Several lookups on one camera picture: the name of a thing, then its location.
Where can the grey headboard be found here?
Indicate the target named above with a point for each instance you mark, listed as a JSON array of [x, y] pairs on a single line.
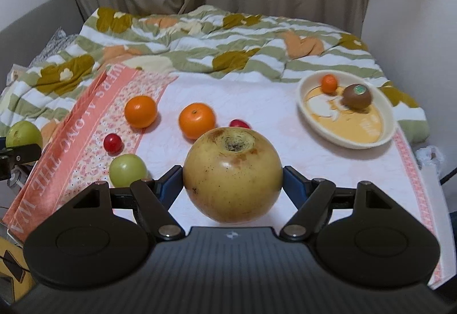
[[32, 21]]

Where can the pink floral towel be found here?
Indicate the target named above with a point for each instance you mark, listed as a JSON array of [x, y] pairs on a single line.
[[71, 142]]

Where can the oval red cherry tomato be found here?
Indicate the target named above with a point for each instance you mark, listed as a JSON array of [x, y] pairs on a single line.
[[240, 123]]

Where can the beige box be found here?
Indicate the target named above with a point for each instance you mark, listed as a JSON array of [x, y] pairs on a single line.
[[14, 74]]

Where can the small mandarin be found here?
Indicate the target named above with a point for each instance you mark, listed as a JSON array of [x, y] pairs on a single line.
[[329, 83]]

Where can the white plastic bag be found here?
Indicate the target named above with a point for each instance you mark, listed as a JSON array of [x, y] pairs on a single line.
[[430, 157]]

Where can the grey patterned cloth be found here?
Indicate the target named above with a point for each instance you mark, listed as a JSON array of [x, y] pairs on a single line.
[[57, 44]]

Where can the floral striped blanket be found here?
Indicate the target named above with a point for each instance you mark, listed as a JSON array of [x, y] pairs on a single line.
[[232, 49]]

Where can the brown kiwi with sticker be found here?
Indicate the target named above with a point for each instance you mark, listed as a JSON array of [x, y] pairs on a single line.
[[357, 97]]

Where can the white cloth with pink border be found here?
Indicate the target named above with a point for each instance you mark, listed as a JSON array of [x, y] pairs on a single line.
[[257, 99]]

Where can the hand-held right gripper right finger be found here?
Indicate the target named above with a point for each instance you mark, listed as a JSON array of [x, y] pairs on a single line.
[[291, 180]]

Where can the yellow object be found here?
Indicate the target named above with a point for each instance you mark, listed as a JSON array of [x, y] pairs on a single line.
[[10, 246]]

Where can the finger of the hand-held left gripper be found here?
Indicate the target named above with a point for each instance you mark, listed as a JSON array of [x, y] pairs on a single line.
[[21, 154]]

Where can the round red cherry tomato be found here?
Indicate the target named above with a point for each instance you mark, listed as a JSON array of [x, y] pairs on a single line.
[[113, 142]]

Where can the cream bowl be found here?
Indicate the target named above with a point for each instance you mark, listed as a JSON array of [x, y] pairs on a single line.
[[357, 128]]

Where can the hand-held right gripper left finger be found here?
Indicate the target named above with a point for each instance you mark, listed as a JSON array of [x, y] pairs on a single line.
[[174, 180]]

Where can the orange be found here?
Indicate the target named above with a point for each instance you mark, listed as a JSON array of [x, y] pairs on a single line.
[[197, 120], [141, 111]]

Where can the large yellow pear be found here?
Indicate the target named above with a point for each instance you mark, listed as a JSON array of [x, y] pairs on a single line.
[[232, 178]]

